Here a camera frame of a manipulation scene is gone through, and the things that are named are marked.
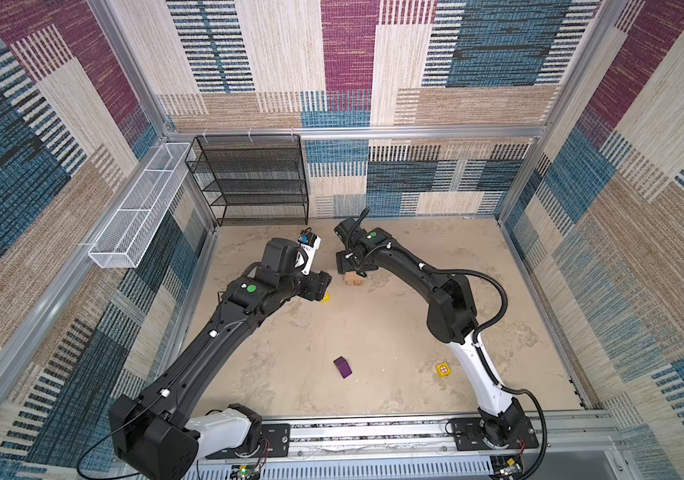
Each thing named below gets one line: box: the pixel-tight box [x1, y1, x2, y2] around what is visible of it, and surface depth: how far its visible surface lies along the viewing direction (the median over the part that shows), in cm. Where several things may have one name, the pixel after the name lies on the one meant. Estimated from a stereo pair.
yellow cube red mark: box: [436, 362, 452, 378], surface depth 85 cm
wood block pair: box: [343, 272, 365, 286], surface depth 104 cm
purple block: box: [333, 356, 353, 379], surface depth 85 cm
